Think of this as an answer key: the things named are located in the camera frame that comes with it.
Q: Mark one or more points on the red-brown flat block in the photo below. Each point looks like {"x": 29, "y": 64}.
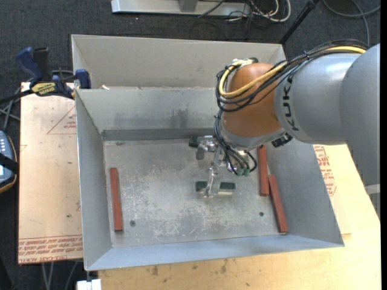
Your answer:
{"x": 116, "y": 199}
{"x": 263, "y": 174}
{"x": 278, "y": 207}

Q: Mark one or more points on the brown cardboard board, red print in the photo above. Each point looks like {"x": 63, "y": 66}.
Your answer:
{"x": 48, "y": 177}

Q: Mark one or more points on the dark green flat block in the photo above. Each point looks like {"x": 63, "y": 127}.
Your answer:
{"x": 227, "y": 186}

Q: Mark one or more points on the grey metal bin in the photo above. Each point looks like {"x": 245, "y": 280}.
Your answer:
{"x": 157, "y": 198}

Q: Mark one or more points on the black cylinder on white bracket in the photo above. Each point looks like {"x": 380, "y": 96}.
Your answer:
{"x": 281, "y": 140}

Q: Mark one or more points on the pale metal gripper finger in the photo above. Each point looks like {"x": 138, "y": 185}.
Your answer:
{"x": 208, "y": 186}
{"x": 215, "y": 184}

